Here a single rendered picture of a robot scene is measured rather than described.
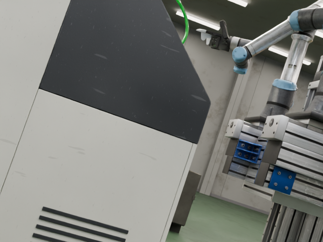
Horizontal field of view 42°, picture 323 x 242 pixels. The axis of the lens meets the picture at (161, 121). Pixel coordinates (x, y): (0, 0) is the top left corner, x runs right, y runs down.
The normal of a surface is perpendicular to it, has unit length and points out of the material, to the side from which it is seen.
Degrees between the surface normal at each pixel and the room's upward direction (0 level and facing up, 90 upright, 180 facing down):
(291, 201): 90
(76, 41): 90
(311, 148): 90
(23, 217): 90
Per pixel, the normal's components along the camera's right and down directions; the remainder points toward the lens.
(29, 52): 0.26, 0.02
